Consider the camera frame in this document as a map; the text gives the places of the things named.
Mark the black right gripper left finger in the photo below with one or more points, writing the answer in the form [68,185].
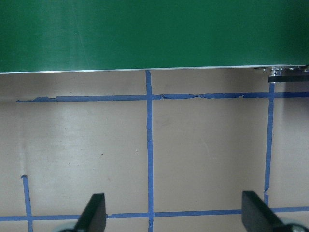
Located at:
[93,218]

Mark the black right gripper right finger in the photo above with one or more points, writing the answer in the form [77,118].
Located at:
[256,216]

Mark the green conveyor belt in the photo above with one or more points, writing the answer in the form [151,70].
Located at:
[87,35]

